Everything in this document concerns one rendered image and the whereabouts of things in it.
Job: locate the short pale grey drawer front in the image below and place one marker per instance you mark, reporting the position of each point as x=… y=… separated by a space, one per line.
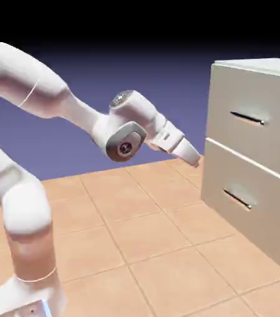
x=261 y=223

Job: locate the tall pale grey drawer front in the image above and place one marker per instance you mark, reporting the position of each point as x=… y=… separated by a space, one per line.
x=249 y=138

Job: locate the pale grey cabinet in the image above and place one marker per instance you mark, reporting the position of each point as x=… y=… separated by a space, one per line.
x=251 y=173

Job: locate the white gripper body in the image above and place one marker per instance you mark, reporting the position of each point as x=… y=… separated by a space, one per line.
x=186 y=150

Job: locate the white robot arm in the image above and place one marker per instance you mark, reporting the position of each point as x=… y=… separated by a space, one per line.
x=26 y=84

